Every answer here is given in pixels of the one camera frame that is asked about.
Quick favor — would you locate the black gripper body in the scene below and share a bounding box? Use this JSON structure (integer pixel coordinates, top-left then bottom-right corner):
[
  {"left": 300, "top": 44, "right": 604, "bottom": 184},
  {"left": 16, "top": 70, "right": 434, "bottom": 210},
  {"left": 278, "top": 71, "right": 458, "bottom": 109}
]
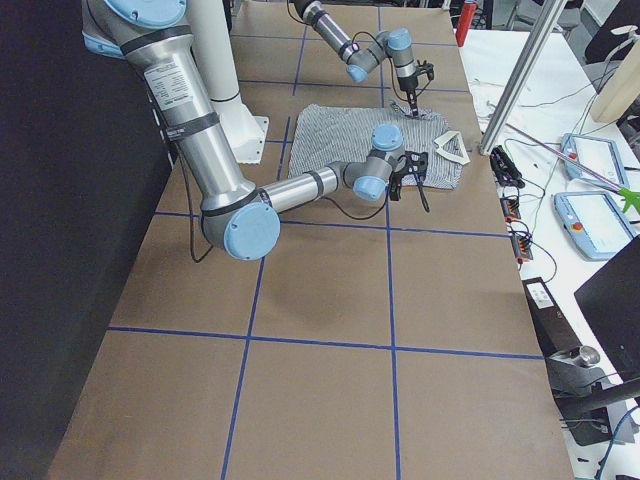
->
[
  {"left": 396, "top": 60, "right": 435, "bottom": 93},
  {"left": 399, "top": 150, "right": 429, "bottom": 186}
]

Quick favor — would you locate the blue white striped polo shirt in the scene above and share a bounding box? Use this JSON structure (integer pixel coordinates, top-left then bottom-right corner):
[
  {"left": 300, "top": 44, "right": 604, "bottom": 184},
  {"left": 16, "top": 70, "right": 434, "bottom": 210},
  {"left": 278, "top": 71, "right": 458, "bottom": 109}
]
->
[{"left": 288, "top": 102, "right": 470, "bottom": 189}]

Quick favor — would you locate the black clamp tool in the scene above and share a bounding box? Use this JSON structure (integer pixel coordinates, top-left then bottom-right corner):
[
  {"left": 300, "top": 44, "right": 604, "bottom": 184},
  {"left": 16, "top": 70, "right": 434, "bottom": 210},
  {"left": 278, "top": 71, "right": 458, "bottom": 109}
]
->
[{"left": 489, "top": 145, "right": 526, "bottom": 188}]

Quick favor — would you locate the red bottle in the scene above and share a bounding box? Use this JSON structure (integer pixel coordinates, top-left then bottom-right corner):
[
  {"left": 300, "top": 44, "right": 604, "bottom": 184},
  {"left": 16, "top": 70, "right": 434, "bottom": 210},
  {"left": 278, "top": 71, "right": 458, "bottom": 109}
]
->
[{"left": 455, "top": 0, "right": 477, "bottom": 47}]

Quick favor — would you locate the orange black connector strip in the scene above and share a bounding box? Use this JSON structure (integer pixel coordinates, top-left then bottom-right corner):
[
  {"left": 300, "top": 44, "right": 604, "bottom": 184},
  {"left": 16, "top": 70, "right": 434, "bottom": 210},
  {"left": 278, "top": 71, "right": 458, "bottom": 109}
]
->
[{"left": 499, "top": 196, "right": 533, "bottom": 265}]

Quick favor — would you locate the green tipped grabber stick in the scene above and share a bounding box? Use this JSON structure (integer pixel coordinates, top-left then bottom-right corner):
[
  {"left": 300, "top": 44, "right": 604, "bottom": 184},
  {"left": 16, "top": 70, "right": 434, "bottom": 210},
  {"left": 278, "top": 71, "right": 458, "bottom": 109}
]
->
[{"left": 506, "top": 123, "right": 640, "bottom": 213}]

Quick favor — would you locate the lower blue teach pendant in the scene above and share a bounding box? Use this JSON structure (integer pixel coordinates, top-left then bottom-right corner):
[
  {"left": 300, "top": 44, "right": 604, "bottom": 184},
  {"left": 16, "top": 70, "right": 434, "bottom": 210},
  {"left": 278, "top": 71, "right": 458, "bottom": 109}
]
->
[{"left": 553, "top": 191, "right": 636, "bottom": 261}]

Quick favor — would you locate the black box with label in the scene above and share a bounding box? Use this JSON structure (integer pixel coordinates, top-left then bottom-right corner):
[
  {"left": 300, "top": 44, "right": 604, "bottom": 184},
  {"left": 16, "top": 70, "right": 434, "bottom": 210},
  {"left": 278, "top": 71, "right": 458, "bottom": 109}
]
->
[{"left": 522, "top": 277, "right": 582, "bottom": 357}]

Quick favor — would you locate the black monitor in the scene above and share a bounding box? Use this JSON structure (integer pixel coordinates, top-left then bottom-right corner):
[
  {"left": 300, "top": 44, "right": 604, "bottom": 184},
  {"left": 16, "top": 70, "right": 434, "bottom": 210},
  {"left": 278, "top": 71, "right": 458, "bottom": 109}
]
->
[{"left": 574, "top": 238, "right": 640, "bottom": 380}]

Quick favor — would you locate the wooden beige board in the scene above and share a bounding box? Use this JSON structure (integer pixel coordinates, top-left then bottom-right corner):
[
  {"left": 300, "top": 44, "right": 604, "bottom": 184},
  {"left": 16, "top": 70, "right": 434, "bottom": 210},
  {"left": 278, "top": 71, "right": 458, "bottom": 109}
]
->
[{"left": 591, "top": 43, "right": 640, "bottom": 123}]

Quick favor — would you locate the silver knob stand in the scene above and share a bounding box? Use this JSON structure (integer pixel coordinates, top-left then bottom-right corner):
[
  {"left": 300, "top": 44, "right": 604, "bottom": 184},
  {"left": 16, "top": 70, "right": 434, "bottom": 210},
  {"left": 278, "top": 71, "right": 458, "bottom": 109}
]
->
[{"left": 545, "top": 346, "right": 639, "bottom": 446}]

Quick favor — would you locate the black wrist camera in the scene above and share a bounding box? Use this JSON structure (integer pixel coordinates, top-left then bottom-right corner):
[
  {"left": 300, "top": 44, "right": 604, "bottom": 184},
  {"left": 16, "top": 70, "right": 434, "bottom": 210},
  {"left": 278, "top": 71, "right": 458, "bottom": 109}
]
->
[{"left": 389, "top": 172, "right": 404, "bottom": 201}]

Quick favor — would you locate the aluminium frame post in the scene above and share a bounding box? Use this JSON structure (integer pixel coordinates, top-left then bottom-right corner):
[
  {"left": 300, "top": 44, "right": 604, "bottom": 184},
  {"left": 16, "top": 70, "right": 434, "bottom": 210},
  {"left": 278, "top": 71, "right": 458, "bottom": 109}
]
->
[{"left": 479, "top": 0, "right": 567, "bottom": 155}]

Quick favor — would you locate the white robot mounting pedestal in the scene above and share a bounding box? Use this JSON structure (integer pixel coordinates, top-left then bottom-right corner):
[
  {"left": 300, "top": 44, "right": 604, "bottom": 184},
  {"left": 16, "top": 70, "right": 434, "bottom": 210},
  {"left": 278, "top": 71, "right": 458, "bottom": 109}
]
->
[{"left": 187, "top": 0, "right": 269, "bottom": 164}]

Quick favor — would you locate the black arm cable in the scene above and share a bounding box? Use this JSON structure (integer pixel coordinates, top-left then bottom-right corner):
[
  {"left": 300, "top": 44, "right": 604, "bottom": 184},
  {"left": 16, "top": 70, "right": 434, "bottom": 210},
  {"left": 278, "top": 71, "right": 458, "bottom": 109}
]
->
[{"left": 182, "top": 159, "right": 391, "bottom": 264}]

